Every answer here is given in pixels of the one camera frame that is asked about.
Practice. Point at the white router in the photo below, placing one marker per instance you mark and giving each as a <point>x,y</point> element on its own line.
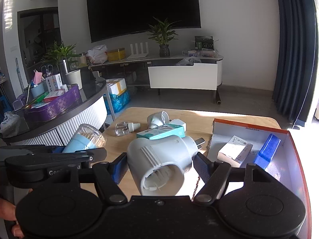
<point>139,50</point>

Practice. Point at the white TV cabinet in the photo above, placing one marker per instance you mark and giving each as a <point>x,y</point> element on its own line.
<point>164,72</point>

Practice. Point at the white paper cup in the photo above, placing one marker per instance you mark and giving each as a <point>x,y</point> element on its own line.
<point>74,77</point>

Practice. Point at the white barcode box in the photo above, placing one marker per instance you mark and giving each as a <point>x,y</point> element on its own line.
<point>234,151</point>

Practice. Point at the white orange medicine box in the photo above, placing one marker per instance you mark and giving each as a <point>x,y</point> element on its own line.
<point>54,82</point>

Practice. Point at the round dark coffee table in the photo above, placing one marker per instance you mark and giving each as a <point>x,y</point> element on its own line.
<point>58,131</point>

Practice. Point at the black wall television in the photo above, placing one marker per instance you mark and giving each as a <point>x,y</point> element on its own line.
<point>112,18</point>

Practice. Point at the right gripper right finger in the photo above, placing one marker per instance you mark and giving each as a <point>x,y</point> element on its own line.
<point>203,166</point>

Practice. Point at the potted bamboo plant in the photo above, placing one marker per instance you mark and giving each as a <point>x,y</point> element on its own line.
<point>162,33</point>

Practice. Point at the teal cardboard box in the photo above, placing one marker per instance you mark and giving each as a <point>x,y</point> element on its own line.
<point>162,132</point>

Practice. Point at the yellow tin box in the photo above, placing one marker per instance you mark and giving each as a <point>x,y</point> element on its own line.
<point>116,54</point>

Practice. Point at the white plastic bag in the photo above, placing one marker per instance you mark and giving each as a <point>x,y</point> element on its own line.
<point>98,54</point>

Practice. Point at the blue plastic case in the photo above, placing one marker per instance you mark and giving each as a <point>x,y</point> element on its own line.
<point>267,152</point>

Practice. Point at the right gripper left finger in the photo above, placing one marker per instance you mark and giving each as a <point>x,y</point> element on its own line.
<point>119,167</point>

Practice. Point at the table bamboo plant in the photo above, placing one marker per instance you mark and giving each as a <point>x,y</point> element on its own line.
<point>61,55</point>

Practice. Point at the orange white cardboard tray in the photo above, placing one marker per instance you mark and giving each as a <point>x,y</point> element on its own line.
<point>254,185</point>

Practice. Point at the cardboard box on floor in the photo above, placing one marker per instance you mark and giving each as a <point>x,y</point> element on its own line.
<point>116,86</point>

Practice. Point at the blue plastic bag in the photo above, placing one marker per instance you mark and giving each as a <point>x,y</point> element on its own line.
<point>119,102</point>

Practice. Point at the operator left hand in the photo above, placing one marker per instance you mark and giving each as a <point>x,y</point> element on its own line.
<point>7,212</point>

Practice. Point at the grey pen holder cup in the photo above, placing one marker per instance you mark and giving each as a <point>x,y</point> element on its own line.
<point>38,89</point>

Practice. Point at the black green product box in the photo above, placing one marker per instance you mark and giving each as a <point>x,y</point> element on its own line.
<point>204,43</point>

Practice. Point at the purple tray box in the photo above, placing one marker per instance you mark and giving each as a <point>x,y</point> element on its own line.
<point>50,110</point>

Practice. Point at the dark blue curtain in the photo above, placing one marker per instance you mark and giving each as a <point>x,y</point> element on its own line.
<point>297,62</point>

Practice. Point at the clear glass refill bottle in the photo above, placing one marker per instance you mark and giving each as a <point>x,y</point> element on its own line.
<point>124,128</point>

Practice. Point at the white round plug diffuser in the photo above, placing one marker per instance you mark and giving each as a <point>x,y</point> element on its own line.
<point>158,166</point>

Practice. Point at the white green-button plug heater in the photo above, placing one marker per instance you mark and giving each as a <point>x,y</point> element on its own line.
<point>157,119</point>

